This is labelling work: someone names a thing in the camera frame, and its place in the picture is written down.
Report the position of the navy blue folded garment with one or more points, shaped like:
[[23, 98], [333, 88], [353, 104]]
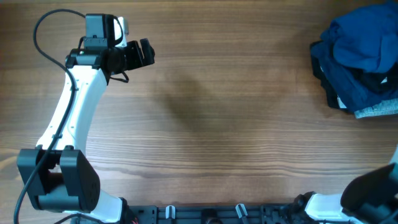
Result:
[[355, 96]]

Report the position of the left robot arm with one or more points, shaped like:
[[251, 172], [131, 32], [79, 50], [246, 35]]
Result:
[[56, 174]]

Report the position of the blue polo shirt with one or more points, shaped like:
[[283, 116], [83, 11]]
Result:
[[365, 38]]

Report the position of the black folded garment underneath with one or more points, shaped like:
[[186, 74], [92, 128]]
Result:
[[325, 68]]

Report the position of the grey folded garment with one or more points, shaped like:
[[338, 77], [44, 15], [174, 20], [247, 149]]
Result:
[[387, 107]]

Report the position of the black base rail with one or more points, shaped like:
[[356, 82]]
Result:
[[241, 213]]

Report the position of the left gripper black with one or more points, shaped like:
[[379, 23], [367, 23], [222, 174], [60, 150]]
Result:
[[136, 61]]

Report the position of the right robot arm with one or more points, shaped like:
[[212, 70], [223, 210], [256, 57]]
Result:
[[369, 198]]

